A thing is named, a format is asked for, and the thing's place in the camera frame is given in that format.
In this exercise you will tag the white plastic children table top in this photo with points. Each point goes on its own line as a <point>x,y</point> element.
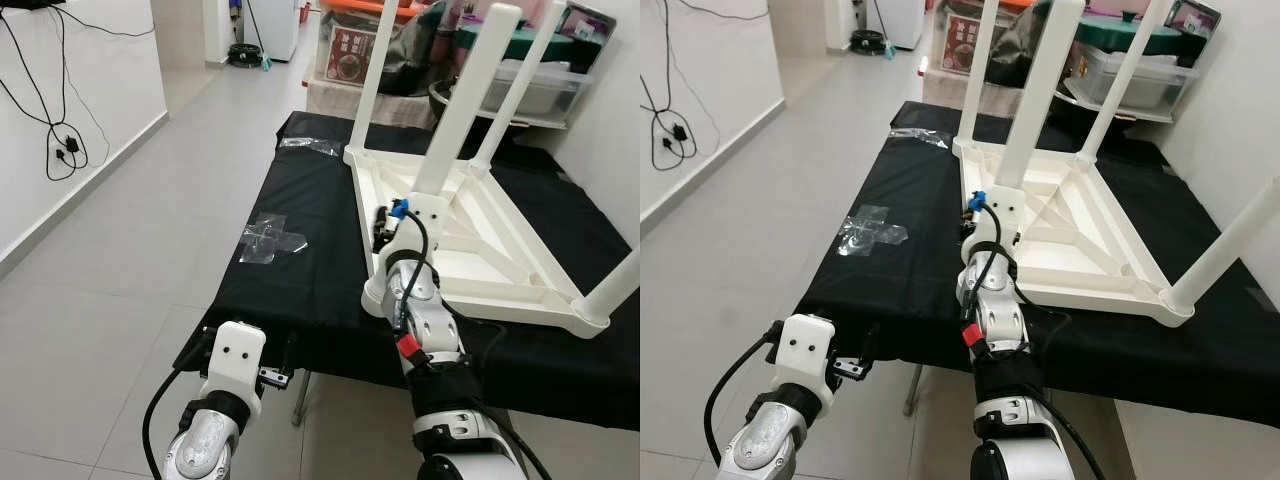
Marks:
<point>1090,230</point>
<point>500,240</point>

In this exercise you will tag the white plastic table leg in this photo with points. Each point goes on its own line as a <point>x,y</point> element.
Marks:
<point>1225,255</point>
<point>470,100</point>
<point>1125,80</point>
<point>615,285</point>
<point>372,80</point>
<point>520,85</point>
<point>1040,90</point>
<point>978,70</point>

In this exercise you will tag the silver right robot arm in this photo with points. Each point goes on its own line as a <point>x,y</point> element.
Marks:
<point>420,310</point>
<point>995,310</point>

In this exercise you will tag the metal folding table leg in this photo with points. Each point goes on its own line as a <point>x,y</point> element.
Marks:
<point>912,390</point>
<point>301,400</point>

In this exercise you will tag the black tablecloth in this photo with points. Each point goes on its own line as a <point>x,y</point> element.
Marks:
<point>900,310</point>
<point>300,310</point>

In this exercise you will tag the cross-shaped clear tape patch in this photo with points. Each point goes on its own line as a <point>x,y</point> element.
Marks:
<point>873,232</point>
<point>272,238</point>

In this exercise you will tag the clear tape strip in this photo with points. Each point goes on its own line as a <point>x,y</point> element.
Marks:
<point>918,138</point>
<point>310,146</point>

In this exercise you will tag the beige cloth covered bench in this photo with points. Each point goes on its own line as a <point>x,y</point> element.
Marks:
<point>940,95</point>
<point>330,105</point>

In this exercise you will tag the large black bowl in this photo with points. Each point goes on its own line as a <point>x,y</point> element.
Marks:
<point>445,105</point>

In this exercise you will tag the black bag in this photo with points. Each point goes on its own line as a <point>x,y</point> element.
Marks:
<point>1010,50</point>
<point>410,60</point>

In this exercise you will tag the red printed box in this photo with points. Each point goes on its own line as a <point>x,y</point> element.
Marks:
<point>955,45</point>
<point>345,50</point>

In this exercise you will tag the mop with teal head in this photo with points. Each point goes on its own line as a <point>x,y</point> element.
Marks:
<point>888,50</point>
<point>265,62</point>

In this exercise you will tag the black round floor device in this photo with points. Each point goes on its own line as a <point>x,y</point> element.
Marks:
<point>243,55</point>
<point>868,42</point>

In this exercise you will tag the white appliance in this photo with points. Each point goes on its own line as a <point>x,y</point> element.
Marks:
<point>280,25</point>
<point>905,20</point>

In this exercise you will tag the green round lid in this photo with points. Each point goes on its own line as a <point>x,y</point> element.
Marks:
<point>1150,35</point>
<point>540,42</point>

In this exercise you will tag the black power adapter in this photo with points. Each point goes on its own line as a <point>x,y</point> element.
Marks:
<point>680,131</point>
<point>71,146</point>

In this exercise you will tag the grey printed carton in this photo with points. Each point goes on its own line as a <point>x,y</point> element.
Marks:
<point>590,25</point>
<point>1195,18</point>

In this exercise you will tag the small grey tape patch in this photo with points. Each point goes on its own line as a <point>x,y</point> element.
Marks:
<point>1258,296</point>

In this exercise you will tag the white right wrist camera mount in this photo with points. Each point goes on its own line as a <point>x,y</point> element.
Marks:
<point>1000,205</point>
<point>430,215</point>

